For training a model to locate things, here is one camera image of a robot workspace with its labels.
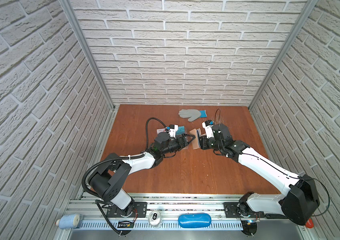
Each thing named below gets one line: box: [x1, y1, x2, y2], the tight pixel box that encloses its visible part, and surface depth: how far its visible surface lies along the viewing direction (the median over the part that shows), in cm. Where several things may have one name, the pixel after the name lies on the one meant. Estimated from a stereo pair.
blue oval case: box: [178, 213, 212, 229], surface depth 70 cm
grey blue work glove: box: [178, 109, 208, 122], surface depth 116 cm
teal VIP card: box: [175, 126, 186, 136], surface depth 97 cm
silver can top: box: [148, 211, 162, 227], surface depth 61 cm
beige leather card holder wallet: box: [189, 128, 202, 150], surface depth 79 cm
